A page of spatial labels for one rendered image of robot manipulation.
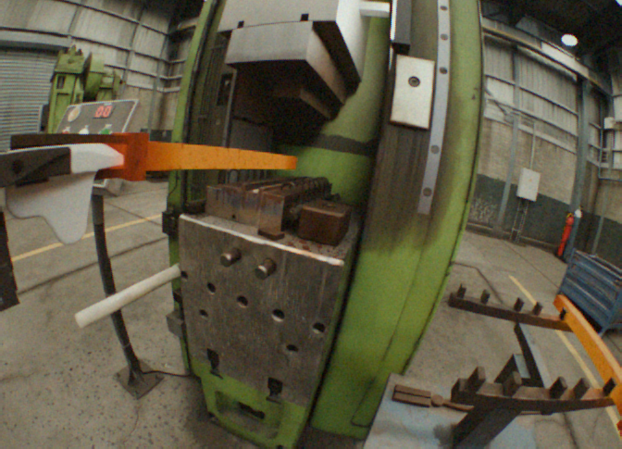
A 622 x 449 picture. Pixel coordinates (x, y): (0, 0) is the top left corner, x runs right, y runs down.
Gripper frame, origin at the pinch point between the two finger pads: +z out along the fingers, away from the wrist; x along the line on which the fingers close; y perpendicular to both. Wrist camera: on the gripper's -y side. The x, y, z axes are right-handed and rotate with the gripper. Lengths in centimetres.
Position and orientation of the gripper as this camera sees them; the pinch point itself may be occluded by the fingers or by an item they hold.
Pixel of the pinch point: (103, 149)
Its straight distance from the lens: 19.9
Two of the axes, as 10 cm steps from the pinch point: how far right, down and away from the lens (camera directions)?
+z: 3.4, -1.9, 9.2
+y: -1.5, 9.6, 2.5
